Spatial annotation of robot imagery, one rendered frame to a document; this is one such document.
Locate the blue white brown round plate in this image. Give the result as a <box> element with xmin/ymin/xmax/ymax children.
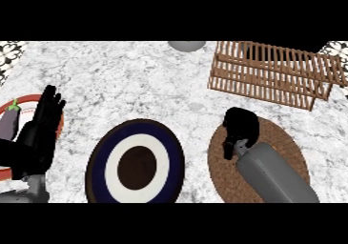
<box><xmin>85</xmin><ymin>118</ymin><xmax>187</xmax><ymax>204</ymax></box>

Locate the brown wooden tiered shelf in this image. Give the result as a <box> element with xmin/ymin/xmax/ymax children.
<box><xmin>206</xmin><ymin>41</ymin><xmax>348</xmax><ymax>112</ymax></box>

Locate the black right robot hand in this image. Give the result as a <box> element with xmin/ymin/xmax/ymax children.
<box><xmin>221</xmin><ymin>107</ymin><xmax>261</xmax><ymax>161</ymax></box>

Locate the purple eggplant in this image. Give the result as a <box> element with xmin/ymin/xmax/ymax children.
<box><xmin>0</xmin><ymin>98</ymin><xmax>23</xmax><ymax>142</ymax></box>

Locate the brown woven round placemat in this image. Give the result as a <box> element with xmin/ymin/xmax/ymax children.
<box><xmin>208</xmin><ymin>115</ymin><xmax>312</xmax><ymax>204</ymax></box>

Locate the grey round object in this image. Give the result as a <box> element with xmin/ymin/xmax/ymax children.
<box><xmin>167</xmin><ymin>41</ymin><xmax>208</xmax><ymax>53</ymax></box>

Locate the red rimmed white plate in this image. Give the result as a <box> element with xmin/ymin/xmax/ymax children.
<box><xmin>0</xmin><ymin>93</ymin><xmax>67</xmax><ymax>182</ymax></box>

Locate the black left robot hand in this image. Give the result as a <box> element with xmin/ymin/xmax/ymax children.
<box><xmin>0</xmin><ymin>84</ymin><xmax>69</xmax><ymax>181</ymax></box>

